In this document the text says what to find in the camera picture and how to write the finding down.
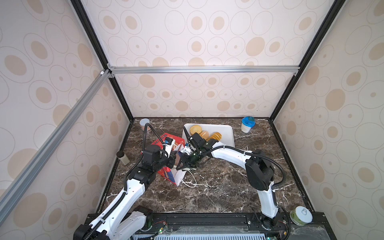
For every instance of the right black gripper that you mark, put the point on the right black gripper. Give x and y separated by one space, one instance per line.
184 162

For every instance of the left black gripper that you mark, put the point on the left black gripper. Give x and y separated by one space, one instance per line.
171 158

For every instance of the oval fake bread roll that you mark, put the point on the oval fake bread roll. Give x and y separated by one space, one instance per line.
205 135

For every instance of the round fake bread bun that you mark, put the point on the round fake bread bun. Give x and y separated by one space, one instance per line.
195 129

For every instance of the ridged fake bread stack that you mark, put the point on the ridged fake bread stack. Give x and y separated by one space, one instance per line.
216 136

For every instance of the red paper gift bag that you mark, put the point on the red paper gift bag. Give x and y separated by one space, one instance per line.
174 146

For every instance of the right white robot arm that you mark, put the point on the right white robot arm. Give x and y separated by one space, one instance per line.
263 173

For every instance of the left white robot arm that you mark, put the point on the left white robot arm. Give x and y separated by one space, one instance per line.
112 224

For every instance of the white rectangular tray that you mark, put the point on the white rectangular tray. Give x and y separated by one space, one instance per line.
225 130

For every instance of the small brown bottle black cap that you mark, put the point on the small brown bottle black cap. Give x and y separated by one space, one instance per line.
123 157

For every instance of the clear jar pink contents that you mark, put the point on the clear jar pink contents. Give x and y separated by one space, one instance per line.
143 122

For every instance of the white cup blue lid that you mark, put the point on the white cup blue lid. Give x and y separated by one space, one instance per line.
247 124

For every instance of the green tape roll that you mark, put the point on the green tape roll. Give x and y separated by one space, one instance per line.
301 216

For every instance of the left diagonal aluminium bar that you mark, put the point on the left diagonal aluminium bar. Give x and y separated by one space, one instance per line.
23 181

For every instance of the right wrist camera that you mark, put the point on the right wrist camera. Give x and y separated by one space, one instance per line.
187 150

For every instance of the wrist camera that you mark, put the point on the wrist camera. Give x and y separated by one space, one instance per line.
169 144
187 150

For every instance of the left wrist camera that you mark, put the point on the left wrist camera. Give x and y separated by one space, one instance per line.
169 144

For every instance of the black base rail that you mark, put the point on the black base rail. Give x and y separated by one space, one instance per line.
241 223

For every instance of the horizontal aluminium frame bar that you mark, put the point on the horizontal aluminium frame bar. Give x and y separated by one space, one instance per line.
209 69

